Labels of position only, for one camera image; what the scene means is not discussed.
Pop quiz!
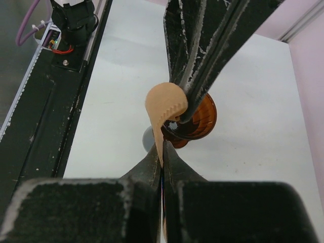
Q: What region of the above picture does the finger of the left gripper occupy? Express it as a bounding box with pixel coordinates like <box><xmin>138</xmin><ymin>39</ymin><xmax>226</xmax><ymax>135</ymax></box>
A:
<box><xmin>180</xmin><ymin>0</ymin><xmax>282</xmax><ymax>123</ymax></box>
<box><xmin>164</xmin><ymin>1</ymin><xmax>235</xmax><ymax>85</ymax></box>

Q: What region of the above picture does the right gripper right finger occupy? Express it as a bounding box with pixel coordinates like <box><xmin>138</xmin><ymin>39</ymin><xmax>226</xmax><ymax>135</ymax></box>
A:
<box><xmin>163</xmin><ymin>141</ymin><xmax>318</xmax><ymax>242</ymax></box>

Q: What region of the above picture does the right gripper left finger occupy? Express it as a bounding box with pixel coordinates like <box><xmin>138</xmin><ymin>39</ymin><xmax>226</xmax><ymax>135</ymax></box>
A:
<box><xmin>1</xmin><ymin>147</ymin><xmax>161</xmax><ymax>242</ymax></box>

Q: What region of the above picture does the amber plastic coffee dripper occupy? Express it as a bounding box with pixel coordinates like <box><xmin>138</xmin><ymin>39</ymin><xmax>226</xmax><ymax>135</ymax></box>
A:
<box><xmin>161</xmin><ymin>94</ymin><xmax>217</xmax><ymax>148</ymax></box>

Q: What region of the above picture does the brown paper coffee filter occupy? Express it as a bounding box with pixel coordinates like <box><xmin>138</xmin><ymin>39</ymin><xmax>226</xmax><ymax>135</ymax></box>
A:
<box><xmin>145</xmin><ymin>83</ymin><xmax>188</xmax><ymax>242</ymax></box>

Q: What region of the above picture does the grey glass carafe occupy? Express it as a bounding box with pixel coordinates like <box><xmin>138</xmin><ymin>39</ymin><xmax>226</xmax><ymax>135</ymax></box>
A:
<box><xmin>142</xmin><ymin>126</ymin><xmax>155</xmax><ymax>152</ymax></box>

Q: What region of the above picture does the aluminium frame rail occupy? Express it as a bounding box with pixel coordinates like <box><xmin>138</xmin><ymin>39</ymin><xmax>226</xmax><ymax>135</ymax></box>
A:
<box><xmin>277</xmin><ymin>0</ymin><xmax>323</xmax><ymax>44</ymax></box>

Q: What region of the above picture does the black mounting base plate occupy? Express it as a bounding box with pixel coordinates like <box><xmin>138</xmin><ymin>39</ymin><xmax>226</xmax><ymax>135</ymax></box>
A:
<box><xmin>0</xmin><ymin>0</ymin><xmax>113</xmax><ymax>216</ymax></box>

